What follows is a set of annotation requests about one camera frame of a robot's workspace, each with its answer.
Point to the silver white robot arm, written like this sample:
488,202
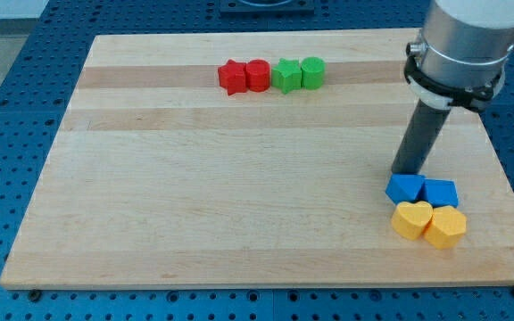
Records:
458,57

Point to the light wooden board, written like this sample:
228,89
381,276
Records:
158,179

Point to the green star block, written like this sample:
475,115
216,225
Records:
287,76

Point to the red star block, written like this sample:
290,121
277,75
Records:
232,77

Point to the red cylinder block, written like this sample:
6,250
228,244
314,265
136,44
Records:
257,73

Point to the green cylinder block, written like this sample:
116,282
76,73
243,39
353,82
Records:
313,73

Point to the blue triangle block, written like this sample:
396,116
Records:
404,187

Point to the dark square mounting plate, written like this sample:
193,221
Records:
266,6

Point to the yellow heart block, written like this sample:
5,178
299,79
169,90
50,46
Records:
409,220

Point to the dark grey pointer rod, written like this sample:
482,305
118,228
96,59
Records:
424,127

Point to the blue cube block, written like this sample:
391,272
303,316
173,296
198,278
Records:
439,193

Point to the yellow hexagon block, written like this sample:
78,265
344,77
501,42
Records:
446,227

